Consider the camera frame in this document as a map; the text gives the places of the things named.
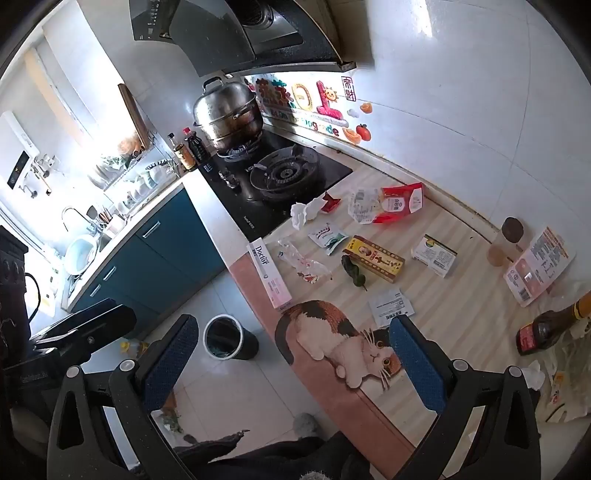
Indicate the red white packet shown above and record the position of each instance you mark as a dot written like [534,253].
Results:
[401,201]

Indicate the blue kitchen cabinet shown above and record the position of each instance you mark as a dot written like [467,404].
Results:
[175,249]

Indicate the white paper receipt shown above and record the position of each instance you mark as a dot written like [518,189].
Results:
[390,307]

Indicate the white green medicine box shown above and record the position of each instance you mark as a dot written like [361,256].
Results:
[434,256]

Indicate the dish rack with dishes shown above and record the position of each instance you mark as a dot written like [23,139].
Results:
[138,184]

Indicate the person's dark pants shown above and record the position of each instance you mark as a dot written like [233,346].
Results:
[277,457]

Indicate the white printed plastic bag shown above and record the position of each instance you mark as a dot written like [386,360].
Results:
[568,383]

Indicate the colourful letter wall sticker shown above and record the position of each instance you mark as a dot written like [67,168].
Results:
[304,99]

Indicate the green white sachet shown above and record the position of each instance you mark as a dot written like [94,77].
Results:
[328,236]

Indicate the yellow floor scrap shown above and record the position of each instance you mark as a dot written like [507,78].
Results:
[125,345]

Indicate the white water heater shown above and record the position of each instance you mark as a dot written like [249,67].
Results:
[21,152]

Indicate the cat print counter mat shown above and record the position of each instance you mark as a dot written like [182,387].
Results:
[332,341]

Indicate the metal faucet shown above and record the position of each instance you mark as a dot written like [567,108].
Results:
[69,212]

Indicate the pink white package box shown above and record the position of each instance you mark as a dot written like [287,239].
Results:
[538,267]

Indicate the black range hood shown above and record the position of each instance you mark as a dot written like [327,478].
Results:
[221,32]

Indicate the orange slice wall sticker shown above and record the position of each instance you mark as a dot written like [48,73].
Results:
[366,108]

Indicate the green pepper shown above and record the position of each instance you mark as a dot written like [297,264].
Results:
[351,270]

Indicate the crumpled white tissue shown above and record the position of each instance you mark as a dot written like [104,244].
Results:
[535,374]
[304,212]

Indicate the metal water valves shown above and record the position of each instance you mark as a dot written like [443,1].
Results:
[39,173]

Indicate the utensil holder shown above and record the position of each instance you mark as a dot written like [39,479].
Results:
[104,216]

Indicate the wooden cutting board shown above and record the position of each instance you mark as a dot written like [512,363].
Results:
[134,115]

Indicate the yellow carton box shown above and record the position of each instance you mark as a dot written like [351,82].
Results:
[374,258]

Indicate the brown sauce bottle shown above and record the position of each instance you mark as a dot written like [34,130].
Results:
[545,330]

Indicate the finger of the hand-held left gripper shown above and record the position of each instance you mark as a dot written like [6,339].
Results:
[101,325]

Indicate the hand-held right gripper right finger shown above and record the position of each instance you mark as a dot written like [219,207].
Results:
[415,364]

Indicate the black gas stove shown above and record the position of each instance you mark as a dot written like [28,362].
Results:
[323,173]

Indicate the stainless steel steamer pot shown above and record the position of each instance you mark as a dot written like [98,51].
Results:
[228,110]

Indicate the small red wrapper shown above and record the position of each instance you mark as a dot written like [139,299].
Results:
[330,202]

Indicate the clear plastic wrapper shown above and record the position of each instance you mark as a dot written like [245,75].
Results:
[302,263]

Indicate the green white plastic bag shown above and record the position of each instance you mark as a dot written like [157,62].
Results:
[141,347]

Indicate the clear printed plastic bag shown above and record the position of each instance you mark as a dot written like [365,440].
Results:
[362,205]

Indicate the grey fluffy object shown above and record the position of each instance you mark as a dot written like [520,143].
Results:
[304,423]

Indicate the tomato orange wall sticker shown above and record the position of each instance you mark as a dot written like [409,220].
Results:
[359,134]

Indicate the clear jar brown lid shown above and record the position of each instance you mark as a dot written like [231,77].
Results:
[505,244]

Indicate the black round trash bin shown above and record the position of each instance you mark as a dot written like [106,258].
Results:
[245,348]

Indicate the white basin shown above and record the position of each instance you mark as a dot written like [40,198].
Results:
[81,254]

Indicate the dark red-capped sauce bottle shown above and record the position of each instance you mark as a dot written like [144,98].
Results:
[196,147]

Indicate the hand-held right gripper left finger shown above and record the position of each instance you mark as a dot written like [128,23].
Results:
[168,364]

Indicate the white pink toothpaste box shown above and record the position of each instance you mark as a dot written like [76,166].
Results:
[270,277]

